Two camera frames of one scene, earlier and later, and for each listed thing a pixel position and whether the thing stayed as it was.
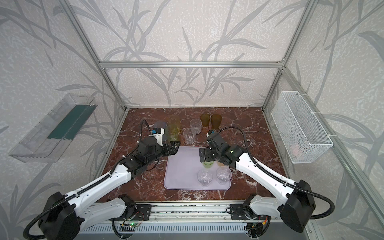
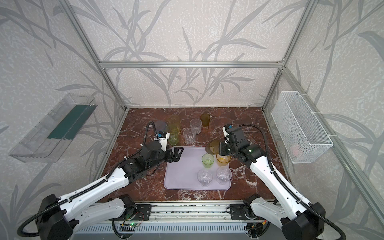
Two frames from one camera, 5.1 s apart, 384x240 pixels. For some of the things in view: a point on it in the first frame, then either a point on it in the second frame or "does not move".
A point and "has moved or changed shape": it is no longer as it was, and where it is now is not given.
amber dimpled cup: [216, 120] has moved or changed shape
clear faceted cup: [196, 123] does not move
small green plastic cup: [208, 164] does not move
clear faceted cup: [189, 134] does not move
